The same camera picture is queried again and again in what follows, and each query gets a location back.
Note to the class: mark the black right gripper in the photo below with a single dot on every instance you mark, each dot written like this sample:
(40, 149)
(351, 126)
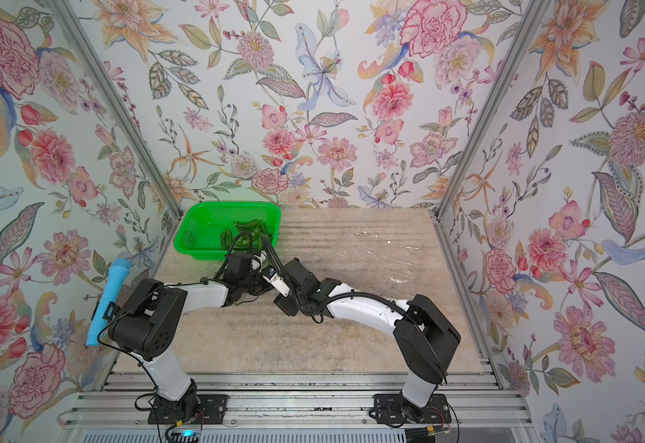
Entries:
(286, 305)

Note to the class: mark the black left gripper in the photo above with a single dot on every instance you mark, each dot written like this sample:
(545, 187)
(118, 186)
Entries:
(266, 287)

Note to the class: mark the green peppers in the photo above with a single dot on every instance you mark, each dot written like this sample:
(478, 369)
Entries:
(245, 235)

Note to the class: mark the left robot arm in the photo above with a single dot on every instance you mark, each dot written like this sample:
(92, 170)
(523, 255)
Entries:
(146, 326)

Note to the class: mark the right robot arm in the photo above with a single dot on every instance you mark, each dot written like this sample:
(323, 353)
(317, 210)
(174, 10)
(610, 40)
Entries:
(425, 337)

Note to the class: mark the green plastic basket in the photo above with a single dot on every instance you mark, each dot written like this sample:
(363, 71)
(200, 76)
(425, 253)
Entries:
(199, 233)

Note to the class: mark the blue microphone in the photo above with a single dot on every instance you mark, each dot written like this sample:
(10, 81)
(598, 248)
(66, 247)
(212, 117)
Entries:
(117, 274)

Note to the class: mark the aluminium corner profile right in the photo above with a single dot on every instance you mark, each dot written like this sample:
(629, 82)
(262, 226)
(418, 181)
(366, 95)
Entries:
(528, 25)

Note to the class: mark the aluminium corner profile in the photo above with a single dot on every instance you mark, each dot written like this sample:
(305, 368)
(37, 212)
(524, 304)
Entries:
(75, 34)
(528, 25)

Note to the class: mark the aluminium corner profile left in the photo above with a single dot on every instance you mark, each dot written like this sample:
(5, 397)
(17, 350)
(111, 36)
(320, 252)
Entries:
(75, 34)

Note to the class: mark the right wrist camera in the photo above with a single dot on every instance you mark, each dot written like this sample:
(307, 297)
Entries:
(278, 283)

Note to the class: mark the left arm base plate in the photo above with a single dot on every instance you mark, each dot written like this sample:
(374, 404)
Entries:
(207, 409)

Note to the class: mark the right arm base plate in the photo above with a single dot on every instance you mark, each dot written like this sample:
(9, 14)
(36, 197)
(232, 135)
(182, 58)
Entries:
(395, 411)

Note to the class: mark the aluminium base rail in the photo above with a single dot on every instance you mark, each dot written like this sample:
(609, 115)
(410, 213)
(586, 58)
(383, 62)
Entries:
(291, 400)

